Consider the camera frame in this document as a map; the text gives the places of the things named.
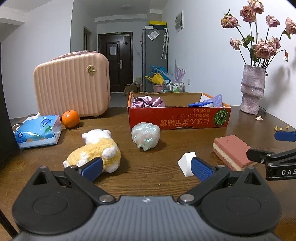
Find yellow black box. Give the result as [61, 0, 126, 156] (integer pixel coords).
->
[149, 21, 167, 30]

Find purple satin bow scrunchie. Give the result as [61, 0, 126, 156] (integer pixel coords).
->
[130, 95, 166, 108]

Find white electrical panel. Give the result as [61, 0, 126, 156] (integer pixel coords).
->
[175, 10, 184, 32]

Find yellow white plush toy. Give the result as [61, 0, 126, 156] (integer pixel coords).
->
[63, 129, 121, 173]

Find red orange cardboard box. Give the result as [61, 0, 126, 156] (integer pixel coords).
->
[127, 92, 231, 130]

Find pink textured vase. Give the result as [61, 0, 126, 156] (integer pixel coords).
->
[240, 65, 266, 115]

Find dark brown door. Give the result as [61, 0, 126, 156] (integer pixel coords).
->
[98, 32, 133, 92]

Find orange fruit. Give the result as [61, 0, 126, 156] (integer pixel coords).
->
[61, 110, 80, 128]

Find brown cardboard box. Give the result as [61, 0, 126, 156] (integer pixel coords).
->
[123, 84, 140, 96]

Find iridescent white pouch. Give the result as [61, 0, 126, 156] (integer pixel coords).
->
[131, 122, 161, 151]

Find pink ribbed suitcase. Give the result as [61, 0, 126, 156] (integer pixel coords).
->
[33, 51, 110, 117]

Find grey refrigerator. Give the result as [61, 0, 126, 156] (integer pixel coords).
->
[142, 28, 168, 92]

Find pink layered sponge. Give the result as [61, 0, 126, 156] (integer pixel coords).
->
[213, 135, 255, 171]

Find dried pink roses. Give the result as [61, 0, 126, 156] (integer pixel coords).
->
[220, 0, 296, 69]

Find blue handkerchief tissue pack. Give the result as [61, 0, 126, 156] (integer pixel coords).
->
[188, 101, 214, 108]

